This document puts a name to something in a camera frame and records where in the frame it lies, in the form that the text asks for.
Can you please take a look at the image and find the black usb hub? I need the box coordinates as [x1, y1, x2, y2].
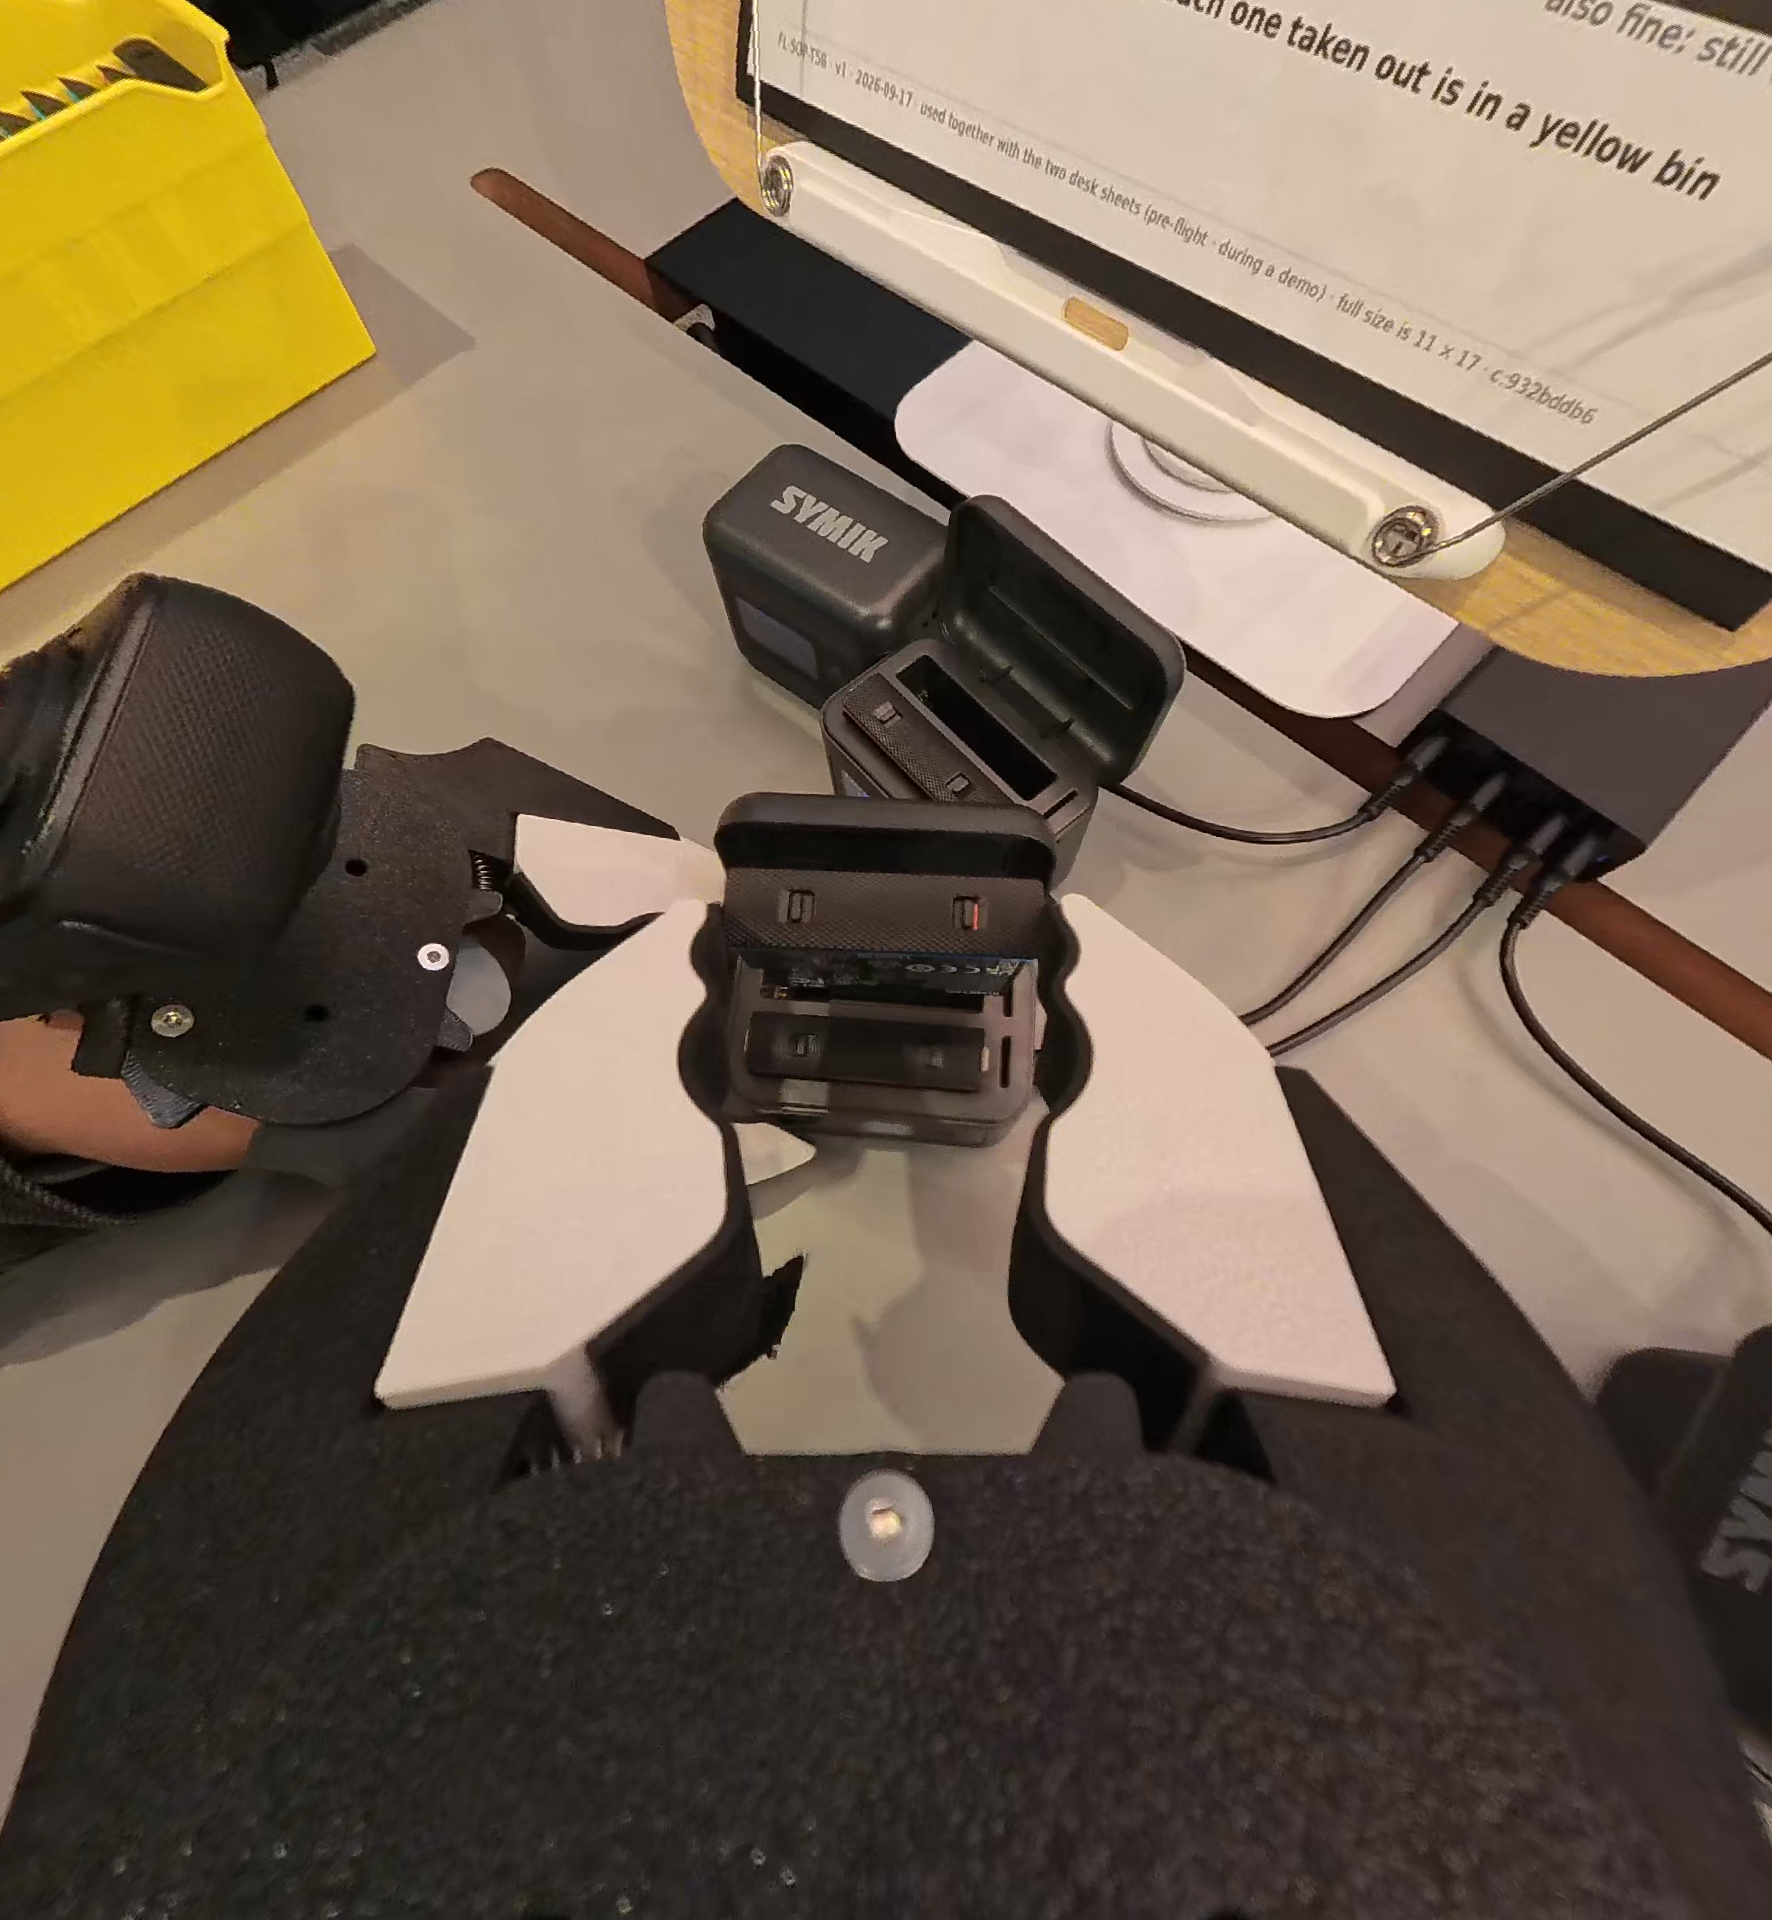
[1369, 624, 1727, 877]

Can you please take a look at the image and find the white stand base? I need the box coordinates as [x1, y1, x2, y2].
[903, 338, 1457, 723]

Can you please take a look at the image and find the black charging cable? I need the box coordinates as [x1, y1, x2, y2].
[1241, 787, 1495, 1036]
[1106, 752, 1427, 851]
[1262, 817, 1565, 1062]
[1496, 826, 1772, 1329]

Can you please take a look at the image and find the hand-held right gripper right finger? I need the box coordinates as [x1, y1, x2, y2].
[1006, 893, 1398, 1413]

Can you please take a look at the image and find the yellow plastic bin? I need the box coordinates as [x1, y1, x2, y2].
[0, 0, 377, 639]

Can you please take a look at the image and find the row of black batteries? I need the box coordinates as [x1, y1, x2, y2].
[0, 24, 228, 176]

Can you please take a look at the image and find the black battery charger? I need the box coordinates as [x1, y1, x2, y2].
[1592, 1315, 1772, 1803]
[692, 791, 1082, 1157]
[705, 445, 963, 698]
[820, 497, 1188, 871]

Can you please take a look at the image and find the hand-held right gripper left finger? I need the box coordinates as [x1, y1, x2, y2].
[377, 896, 816, 1413]

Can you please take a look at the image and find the wooden sign board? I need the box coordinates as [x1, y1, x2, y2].
[668, 0, 1772, 667]

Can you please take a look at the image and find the thin metal wire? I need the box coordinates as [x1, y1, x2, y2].
[1412, 302, 1772, 560]

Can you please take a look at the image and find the instruction board on stand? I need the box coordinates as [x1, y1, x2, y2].
[743, 0, 1772, 589]

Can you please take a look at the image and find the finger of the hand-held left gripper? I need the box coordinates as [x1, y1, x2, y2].
[507, 811, 727, 939]

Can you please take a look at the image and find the person's left hand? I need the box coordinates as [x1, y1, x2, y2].
[0, 1006, 257, 1178]

